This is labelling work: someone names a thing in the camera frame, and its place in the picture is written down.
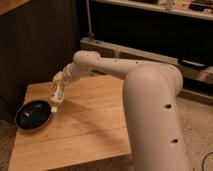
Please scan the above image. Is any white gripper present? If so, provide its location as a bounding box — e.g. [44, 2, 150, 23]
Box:
[53, 69, 74, 86]

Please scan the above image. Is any metal vertical pole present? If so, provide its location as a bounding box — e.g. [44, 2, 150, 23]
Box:
[86, 0, 94, 41]

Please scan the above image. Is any wooden shelf board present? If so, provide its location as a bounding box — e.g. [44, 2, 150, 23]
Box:
[93, 0, 213, 21]

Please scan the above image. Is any black flat device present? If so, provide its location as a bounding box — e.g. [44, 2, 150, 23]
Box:
[177, 58, 210, 70]

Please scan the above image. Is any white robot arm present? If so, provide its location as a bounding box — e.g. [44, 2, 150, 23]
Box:
[51, 51, 189, 171]

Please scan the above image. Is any black cable on floor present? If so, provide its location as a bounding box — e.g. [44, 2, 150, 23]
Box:
[199, 151, 213, 171]

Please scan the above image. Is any wooden beam frame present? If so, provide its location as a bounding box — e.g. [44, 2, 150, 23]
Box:
[80, 37, 213, 85]

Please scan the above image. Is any clear plastic bottle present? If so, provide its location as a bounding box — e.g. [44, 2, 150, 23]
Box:
[50, 80, 65, 113]

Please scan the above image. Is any black ceramic bowl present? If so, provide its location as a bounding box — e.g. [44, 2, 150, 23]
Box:
[15, 100, 52, 131]

